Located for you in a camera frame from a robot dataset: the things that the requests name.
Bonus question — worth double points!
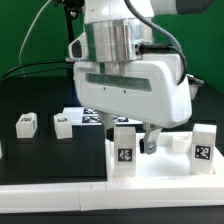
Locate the white front fence bar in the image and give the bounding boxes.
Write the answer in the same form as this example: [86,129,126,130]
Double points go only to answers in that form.
[0,176,224,214]

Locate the white sheet with tags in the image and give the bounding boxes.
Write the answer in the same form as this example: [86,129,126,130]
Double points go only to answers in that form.
[63,107,141,126]

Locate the black camera stand pole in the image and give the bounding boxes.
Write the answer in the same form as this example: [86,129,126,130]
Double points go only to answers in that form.
[53,0,85,43]

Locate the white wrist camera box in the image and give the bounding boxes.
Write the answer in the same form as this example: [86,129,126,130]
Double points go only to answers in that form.
[68,32,89,60]

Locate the grey cable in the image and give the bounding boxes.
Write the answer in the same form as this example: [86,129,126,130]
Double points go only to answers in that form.
[18,0,54,66]

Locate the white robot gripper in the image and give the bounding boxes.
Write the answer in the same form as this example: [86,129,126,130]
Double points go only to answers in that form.
[74,54,192,155]

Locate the white block at left edge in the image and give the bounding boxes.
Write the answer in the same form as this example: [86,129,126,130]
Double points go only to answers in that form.
[0,141,2,160]

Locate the white square table top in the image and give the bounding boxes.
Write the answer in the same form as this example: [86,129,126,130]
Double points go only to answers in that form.
[106,132,224,179]

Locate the black cables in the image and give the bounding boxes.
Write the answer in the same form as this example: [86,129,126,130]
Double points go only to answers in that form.
[0,59,75,83]

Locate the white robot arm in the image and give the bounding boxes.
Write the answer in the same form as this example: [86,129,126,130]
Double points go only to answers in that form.
[69,0,215,154]

